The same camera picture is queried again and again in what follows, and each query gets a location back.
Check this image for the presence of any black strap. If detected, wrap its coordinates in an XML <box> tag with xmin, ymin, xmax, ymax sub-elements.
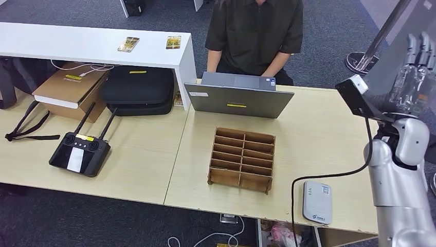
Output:
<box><xmin>5</xmin><ymin>100</ymin><xmax>61</xmax><ymax>143</ymax></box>

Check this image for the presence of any white desk shelf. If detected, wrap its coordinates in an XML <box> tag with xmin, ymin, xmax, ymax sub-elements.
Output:
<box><xmin>0</xmin><ymin>22</ymin><xmax>197</xmax><ymax>112</ymax></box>

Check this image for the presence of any open storage bin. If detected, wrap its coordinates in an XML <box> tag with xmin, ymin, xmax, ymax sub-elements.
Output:
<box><xmin>257</xmin><ymin>219</ymin><xmax>321</xmax><ymax>247</ymax></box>

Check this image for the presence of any wooden card organizer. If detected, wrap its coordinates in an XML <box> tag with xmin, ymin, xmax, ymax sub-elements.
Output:
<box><xmin>207</xmin><ymin>127</ymin><xmax>276</xmax><ymax>195</ymax></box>

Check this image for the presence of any black zip case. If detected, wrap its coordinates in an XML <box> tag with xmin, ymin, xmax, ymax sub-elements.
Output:
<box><xmin>100</xmin><ymin>65</ymin><xmax>175</xmax><ymax>117</ymax></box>

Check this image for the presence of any black backpack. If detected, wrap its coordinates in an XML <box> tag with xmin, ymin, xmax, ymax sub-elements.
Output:
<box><xmin>0</xmin><ymin>57</ymin><xmax>65</xmax><ymax>111</ymax></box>

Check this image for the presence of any white charging cable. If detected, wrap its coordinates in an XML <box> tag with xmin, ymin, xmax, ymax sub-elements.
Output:
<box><xmin>50</xmin><ymin>60</ymin><xmax>115</xmax><ymax>78</ymax></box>

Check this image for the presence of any white floor cable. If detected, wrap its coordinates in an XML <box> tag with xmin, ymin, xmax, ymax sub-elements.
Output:
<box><xmin>167</xmin><ymin>216</ymin><xmax>246</xmax><ymax>247</ymax></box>

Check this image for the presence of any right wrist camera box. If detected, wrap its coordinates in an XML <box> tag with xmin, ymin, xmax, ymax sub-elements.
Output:
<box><xmin>335</xmin><ymin>74</ymin><xmax>396</xmax><ymax>124</ymax></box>

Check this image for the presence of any pink plastic bag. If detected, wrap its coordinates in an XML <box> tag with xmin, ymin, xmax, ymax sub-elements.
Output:
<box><xmin>270</xmin><ymin>223</ymin><xmax>294</xmax><ymax>247</ymax></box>

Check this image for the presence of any floor power socket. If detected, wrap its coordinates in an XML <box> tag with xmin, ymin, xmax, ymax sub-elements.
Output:
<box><xmin>220</xmin><ymin>213</ymin><xmax>239</xmax><ymax>225</ymax></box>

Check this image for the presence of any black computer tower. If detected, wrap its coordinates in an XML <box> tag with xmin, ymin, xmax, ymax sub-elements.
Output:
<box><xmin>122</xmin><ymin>0</ymin><xmax>146</xmax><ymax>17</ymax></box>

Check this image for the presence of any small printed box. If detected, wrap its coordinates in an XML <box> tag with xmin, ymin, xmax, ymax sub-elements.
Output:
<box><xmin>172</xmin><ymin>90</ymin><xmax>184</xmax><ymax>108</ymax></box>

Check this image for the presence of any chrome stanchion post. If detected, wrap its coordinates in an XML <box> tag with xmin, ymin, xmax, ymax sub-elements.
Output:
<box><xmin>344</xmin><ymin>0</ymin><xmax>413</xmax><ymax>76</ymax></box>

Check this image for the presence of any black remote controller with antennas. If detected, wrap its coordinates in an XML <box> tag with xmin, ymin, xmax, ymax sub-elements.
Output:
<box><xmin>48</xmin><ymin>102</ymin><xmax>118</xmax><ymax>178</ymax></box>

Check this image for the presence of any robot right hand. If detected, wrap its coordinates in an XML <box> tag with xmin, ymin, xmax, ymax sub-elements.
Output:
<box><xmin>373</xmin><ymin>32</ymin><xmax>436</xmax><ymax>118</ymax></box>

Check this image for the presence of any grey laptop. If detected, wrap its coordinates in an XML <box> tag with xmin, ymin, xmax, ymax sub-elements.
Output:
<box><xmin>184</xmin><ymin>72</ymin><xmax>295</xmax><ymax>119</ymax></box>

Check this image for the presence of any autumn tree printed card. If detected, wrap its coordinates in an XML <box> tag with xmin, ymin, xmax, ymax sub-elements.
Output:
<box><xmin>165</xmin><ymin>35</ymin><xmax>182</xmax><ymax>50</ymax></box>

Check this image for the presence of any grey card reader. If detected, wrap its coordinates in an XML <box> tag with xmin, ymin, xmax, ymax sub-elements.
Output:
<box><xmin>302</xmin><ymin>181</ymin><xmax>334</xmax><ymax>225</ymax></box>

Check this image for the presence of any cardboard box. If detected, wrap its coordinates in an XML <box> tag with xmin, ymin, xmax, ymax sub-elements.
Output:
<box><xmin>32</xmin><ymin>62</ymin><xmax>110</xmax><ymax>124</ymax></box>

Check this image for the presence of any person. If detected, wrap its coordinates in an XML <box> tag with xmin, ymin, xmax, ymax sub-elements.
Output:
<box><xmin>205</xmin><ymin>0</ymin><xmax>304</xmax><ymax>86</ymax></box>

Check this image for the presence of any scenic printed card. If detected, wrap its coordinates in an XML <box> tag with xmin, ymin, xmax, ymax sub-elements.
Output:
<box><xmin>117</xmin><ymin>37</ymin><xmax>140</xmax><ymax>53</ymax></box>

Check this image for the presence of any grey panel with swirl logo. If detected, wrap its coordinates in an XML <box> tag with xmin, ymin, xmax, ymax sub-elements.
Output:
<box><xmin>352</xmin><ymin>0</ymin><xmax>436</xmax><ymax>103</ymax></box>

